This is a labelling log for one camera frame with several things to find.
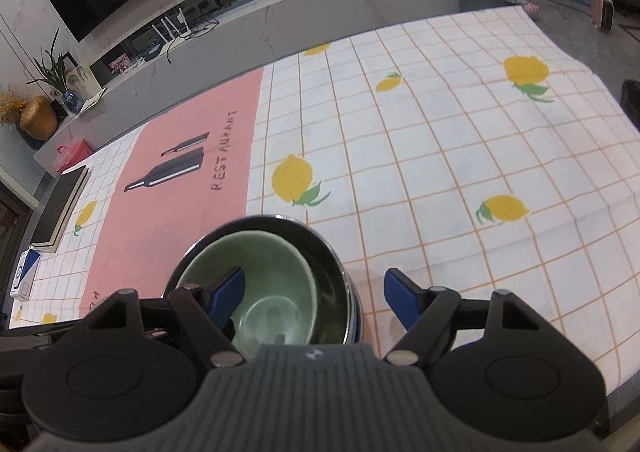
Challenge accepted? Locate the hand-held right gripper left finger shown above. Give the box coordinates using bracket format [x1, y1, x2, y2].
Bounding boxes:
[87, 267, 249, 368]

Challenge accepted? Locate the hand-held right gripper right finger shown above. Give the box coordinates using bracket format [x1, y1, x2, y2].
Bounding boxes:
[383, 267, 544, 366]

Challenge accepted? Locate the green ceramic bowl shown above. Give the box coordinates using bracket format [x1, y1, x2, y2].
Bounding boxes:
[175, 230, 318, 358]

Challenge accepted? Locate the blue steel bowl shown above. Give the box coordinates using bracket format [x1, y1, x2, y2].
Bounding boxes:
[162, 214, 358, 358]

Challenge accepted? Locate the white and blue box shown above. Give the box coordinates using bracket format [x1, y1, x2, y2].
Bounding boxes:
[10, 249, 41, 301]

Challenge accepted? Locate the pink printed placemat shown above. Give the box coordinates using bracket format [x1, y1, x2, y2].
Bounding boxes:
[79, 67, 265, 320]

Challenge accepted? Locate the black book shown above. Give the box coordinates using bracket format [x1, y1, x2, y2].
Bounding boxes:
[30, 166, 91, 253]

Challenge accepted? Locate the lemon print checked tablecloth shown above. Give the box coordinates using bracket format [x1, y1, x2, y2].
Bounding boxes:
[10, 4, 640, 383]

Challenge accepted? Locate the pink storage case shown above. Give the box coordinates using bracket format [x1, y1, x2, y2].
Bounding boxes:
[55, 141, 96, 176]

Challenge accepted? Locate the gold vase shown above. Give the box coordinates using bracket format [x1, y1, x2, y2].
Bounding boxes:
[20, 96, 58, 141]

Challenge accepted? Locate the dried flower bunch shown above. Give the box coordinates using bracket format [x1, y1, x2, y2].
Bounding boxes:
[0, 87, 27, 126]

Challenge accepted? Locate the plant in blue vase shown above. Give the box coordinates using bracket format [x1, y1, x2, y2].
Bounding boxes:
[27, 29, 84, 113]

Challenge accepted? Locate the white drawing card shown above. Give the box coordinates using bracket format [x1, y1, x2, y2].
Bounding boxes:
[67, 64, 99, 101]

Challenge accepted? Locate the white wifi router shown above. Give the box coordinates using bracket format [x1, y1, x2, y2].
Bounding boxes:
[150, 9, 194, 41]

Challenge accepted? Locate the dark rounded object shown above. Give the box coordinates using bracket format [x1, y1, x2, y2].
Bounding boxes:
[620, 79, 640, 129]

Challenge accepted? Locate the pink space heater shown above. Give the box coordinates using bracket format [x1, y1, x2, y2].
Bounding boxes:
[592, 0, 617, 31]

